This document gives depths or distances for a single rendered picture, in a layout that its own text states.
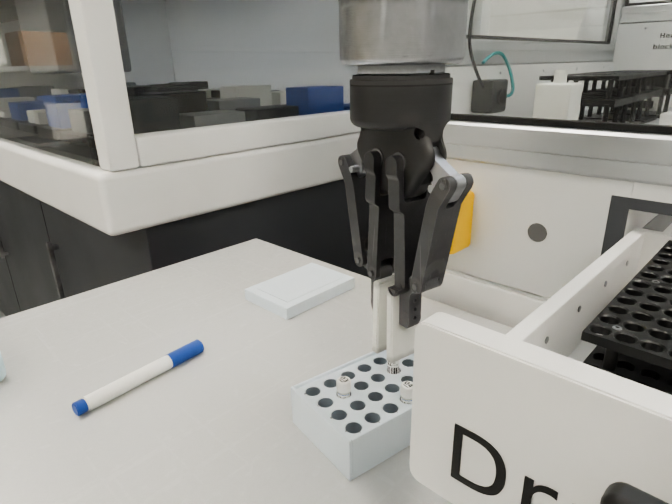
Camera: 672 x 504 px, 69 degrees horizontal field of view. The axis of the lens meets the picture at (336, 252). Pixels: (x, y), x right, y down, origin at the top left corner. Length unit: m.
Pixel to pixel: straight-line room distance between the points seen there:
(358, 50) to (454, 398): 0.23
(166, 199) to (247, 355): 0.42
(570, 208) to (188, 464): 0.45
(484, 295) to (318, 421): 0.32
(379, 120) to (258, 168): 0.67
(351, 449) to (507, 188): 0.35
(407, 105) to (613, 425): 0.22
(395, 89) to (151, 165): 0.61
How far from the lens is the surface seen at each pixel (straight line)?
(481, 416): 0.28
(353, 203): 0.42
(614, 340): 0.34
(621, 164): 0.56
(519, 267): 0.62
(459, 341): 0.26
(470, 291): 0.66
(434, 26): 0.35
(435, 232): 0.36
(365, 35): 0.35
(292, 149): 1.06
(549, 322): 0.37
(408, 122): 0.35
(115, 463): 0.47
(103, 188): 0.86
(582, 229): 0.58
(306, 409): 0.43
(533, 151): 0.59
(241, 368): 0.54
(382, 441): 0.41
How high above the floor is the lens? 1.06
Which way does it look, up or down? 21 degrees down
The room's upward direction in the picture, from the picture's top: 1 degrees counter-clockwise
